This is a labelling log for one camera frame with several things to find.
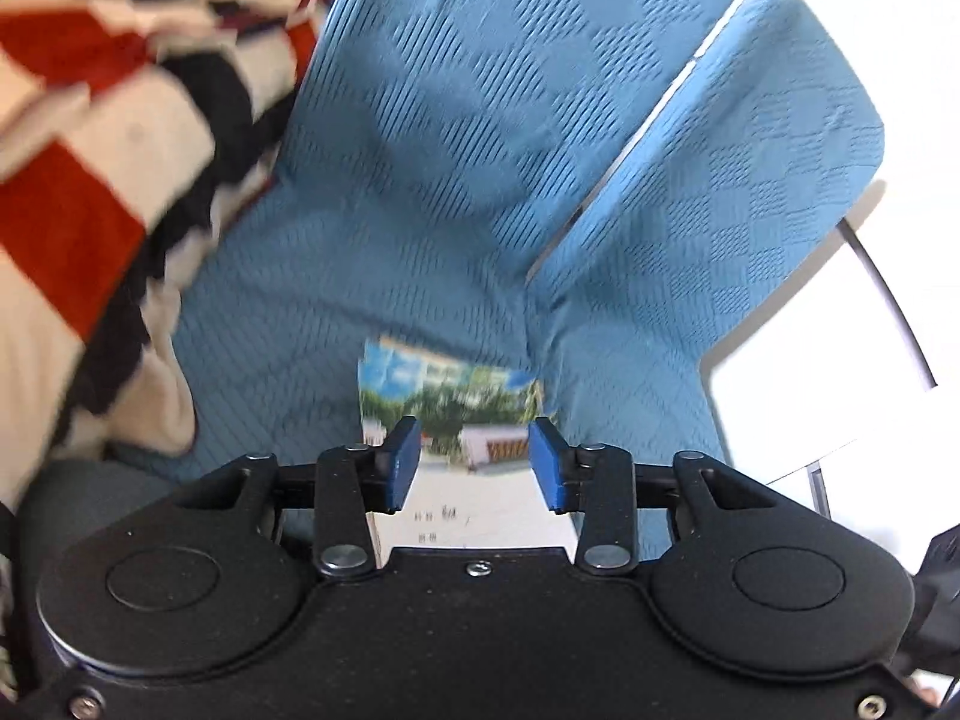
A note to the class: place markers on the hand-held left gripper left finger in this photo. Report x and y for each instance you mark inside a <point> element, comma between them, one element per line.
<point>401,465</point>

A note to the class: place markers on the white printed paper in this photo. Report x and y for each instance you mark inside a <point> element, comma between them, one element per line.
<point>480,517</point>

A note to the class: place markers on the dark metal rail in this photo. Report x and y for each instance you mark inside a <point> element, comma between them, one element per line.
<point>896,307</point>

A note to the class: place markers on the red black white striped blanket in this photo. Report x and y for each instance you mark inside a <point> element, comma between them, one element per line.
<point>90,202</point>

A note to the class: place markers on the blue quilted seat cushion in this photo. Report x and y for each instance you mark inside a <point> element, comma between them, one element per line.
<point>712,202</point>
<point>450,127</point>

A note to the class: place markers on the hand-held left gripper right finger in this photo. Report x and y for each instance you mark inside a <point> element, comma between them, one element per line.
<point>547,465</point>

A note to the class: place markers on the photo brochure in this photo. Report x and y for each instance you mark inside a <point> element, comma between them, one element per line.
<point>465,397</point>

